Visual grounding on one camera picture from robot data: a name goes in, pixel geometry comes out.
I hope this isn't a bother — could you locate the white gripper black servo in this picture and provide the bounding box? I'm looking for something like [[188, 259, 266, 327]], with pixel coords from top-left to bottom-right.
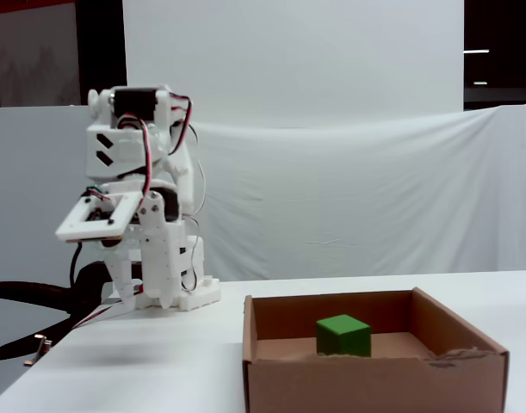
[[100, 179, 184, 317]]

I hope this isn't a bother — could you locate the green cube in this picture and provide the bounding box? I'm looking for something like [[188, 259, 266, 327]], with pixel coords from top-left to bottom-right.
[[316, 313, 372, 358]]

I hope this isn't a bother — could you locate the brown cardboard box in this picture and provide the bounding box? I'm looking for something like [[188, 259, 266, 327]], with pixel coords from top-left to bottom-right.
[[241, 287, 511, 413]]

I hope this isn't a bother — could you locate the white backdrop cloth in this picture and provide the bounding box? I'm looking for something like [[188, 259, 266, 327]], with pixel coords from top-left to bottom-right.
[[0, 102, 526, 285]]

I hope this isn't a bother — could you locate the grey cabinet door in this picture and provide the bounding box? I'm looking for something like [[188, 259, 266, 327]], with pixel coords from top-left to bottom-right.
[[0, 0, 81, 108]]

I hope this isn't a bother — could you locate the white backdrop panel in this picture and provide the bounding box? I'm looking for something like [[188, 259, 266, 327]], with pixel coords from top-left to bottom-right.
[[122, 0, 465, 130]]

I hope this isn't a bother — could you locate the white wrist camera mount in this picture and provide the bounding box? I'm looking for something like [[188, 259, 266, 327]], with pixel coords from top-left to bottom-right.
[[54, 191, 145, 244]]

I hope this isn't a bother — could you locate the black camera cable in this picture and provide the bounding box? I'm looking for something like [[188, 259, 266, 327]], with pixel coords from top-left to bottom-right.
[[69, 241, 84, 293]]

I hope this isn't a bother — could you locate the red black white servo cable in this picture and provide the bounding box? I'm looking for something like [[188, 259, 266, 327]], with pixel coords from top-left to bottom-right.
[[115, 114, 154, 195], [167, 91, 194, 156]]

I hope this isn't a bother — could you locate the black handled table clamp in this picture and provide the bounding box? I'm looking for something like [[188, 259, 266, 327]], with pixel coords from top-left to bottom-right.
[[0, 262, 117, 367]]

